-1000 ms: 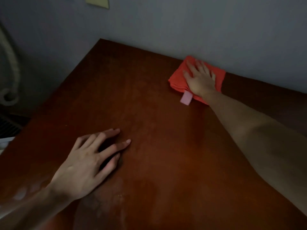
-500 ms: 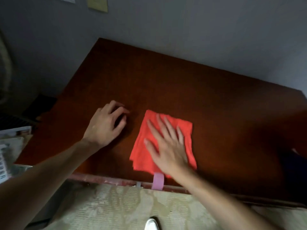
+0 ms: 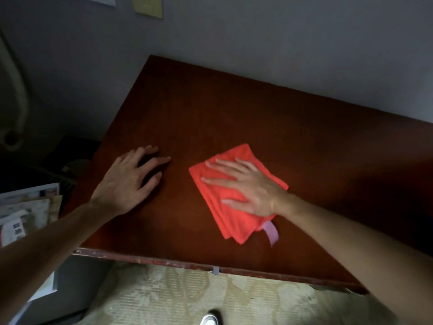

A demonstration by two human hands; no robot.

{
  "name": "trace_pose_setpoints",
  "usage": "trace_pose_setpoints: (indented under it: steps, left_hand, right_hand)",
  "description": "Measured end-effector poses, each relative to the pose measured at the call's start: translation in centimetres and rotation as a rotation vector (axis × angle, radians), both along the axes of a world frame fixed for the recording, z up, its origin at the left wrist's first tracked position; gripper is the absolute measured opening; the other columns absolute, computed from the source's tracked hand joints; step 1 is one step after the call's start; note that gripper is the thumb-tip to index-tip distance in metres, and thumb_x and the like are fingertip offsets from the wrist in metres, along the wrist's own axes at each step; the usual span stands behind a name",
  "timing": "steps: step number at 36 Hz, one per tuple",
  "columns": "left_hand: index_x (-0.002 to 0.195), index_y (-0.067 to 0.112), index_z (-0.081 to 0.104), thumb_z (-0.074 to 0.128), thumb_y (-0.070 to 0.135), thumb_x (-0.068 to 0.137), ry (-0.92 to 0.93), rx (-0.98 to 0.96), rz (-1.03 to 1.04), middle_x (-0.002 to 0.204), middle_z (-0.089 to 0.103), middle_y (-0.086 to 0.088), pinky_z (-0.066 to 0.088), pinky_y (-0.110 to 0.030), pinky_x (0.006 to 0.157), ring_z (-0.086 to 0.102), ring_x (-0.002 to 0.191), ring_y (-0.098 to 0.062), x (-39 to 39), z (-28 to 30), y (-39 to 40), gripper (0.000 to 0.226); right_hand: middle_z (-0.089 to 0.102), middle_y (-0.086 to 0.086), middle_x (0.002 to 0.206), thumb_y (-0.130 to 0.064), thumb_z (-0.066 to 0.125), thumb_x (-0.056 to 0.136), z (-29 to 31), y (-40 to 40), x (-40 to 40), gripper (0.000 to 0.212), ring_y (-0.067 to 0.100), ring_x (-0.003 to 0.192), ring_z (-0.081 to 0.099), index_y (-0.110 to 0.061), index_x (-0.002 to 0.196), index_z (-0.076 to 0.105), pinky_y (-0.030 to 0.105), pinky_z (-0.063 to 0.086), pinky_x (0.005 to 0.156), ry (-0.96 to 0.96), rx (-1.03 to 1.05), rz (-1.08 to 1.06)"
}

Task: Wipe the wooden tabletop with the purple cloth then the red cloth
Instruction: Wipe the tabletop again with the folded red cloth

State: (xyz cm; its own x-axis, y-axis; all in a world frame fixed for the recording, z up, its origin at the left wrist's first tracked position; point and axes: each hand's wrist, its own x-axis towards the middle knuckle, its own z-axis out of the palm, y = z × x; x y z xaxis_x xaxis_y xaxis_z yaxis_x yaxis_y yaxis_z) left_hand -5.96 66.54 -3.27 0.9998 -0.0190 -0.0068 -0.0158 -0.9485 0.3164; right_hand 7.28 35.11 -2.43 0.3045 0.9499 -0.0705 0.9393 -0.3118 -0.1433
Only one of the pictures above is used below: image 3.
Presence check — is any red cloth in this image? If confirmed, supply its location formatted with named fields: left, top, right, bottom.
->
left=188, top=143, right=290, bottom=247

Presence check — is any grey drawer handle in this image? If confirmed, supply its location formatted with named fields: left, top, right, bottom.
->
left=309, top=284, right=356, bottom=295

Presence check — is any red green medicine box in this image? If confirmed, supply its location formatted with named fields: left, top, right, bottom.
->
left=0, top=209, right=29, bottom=248

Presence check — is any person's left hand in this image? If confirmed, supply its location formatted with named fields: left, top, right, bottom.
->
left=89, top=145, right=172, bottom=217

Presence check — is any person's right forearm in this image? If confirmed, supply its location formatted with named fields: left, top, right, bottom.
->
left=276, top=194, right=433, bottom=325

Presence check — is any beige wall plate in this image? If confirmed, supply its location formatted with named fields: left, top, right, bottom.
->
left=132, top=0, right=164, bottom=20

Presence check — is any person's left forearm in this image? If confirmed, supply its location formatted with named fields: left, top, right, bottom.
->
left=0, top=199, right=115, bottom=325

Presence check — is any brown wooden table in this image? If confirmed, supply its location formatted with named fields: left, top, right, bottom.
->
left=62, top=54, right=433, bottom=295

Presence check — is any white sneaker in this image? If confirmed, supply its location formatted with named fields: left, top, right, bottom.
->
left=199, top=311, right=222, bottom=325

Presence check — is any person's right hand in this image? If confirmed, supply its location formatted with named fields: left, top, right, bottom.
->
left=201, top=158, right=291, bottom=219

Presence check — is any dark side table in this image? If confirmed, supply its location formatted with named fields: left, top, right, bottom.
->
left=33, top=135, right=102, bottom=186

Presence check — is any white hose pipe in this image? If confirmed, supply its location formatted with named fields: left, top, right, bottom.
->
left=0, top=33, right=29, bottom=153

